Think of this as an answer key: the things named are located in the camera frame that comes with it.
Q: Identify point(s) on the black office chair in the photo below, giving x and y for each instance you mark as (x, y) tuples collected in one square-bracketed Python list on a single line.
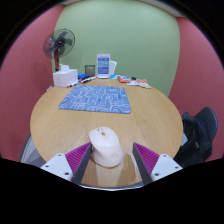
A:
[(210, 120)]

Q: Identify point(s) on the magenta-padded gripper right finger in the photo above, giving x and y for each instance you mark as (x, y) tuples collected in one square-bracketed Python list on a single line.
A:
[(163, 166)]

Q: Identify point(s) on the light blue snack packet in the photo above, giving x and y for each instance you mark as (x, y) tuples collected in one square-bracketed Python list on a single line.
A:
[(114, 76)]

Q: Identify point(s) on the white and blue sign stand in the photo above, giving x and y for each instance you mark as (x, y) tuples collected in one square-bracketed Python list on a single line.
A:
[(103, 66)]

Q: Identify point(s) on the blue whiteboard eraser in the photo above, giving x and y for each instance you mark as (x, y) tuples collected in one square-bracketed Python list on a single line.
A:
[(82, 76)]

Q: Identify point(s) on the white and orange packet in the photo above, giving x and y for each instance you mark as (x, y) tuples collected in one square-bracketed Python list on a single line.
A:
[(145, 84), (133, 83)]

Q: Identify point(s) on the white tissue box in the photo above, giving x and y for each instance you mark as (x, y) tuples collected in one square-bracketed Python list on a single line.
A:
[(65, 78)]

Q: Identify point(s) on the small black round object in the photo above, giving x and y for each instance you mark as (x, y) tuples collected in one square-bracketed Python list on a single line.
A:
[(133, 78)]

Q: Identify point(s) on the black mesh pen cup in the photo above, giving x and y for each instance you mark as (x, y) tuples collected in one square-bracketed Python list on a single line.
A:
[(90, 70)]

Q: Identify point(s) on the blue patterned mouse pad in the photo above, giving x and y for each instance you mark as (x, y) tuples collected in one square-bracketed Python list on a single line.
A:
[(95, 99)]

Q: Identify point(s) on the cream computer mouse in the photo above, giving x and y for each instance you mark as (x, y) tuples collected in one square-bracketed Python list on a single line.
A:
[(106, 146)]

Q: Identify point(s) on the black standing fan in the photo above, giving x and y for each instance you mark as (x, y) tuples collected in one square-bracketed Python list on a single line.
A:
[(59, 42)]

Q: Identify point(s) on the grey mesh chair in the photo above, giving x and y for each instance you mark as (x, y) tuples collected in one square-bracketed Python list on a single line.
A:
[(30, 155)]

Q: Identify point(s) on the white marker red cap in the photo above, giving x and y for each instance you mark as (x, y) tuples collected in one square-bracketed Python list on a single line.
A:
[(71, 84), (86, 80)]

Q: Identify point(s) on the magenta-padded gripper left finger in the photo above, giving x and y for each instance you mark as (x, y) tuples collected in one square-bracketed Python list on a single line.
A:
[(60, 165)]

